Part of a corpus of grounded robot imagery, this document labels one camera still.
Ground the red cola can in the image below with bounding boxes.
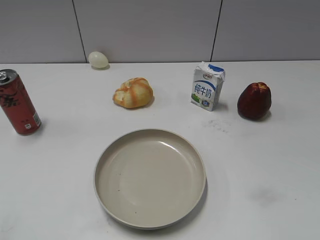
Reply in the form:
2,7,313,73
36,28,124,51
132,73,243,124
0,69,42,135

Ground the beige round plate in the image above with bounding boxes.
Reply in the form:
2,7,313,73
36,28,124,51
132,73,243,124
93,129,207,230

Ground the bread roll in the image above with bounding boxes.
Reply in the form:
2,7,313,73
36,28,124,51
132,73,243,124
112,77,154,109

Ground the white blue milk carton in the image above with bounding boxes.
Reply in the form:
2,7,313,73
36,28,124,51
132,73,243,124
190,61,226,112

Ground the white egg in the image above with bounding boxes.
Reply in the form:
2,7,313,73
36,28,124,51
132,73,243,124
88,51,109,69

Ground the dark red apple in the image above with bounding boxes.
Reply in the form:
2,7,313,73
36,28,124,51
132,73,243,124
237,82,272,120

